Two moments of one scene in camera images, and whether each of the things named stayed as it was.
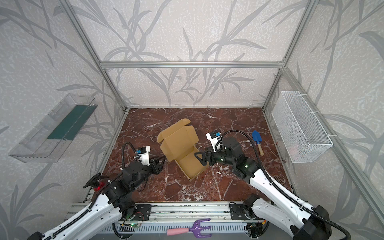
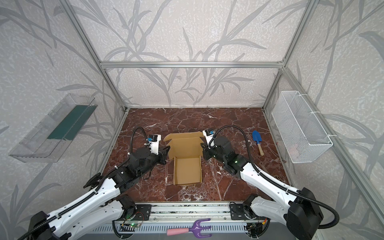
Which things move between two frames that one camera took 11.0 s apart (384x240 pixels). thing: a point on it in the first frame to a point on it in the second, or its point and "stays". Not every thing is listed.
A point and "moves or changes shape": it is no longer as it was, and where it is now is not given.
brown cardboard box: x=178 y=141 moves or changes shape
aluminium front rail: x=183 y=211 stays
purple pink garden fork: x=186 y=231 stays
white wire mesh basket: x=302 y=138 stays
